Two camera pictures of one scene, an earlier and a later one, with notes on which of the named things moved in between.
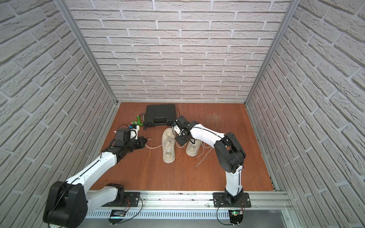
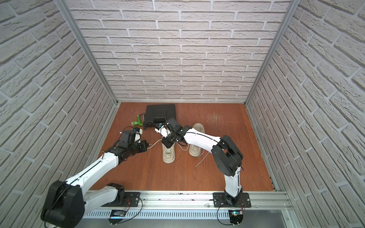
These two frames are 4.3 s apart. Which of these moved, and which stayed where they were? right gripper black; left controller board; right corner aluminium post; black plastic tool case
Moved: right gripper black
Stayed: black plastic tool case; left controller board; right corner aluminium post
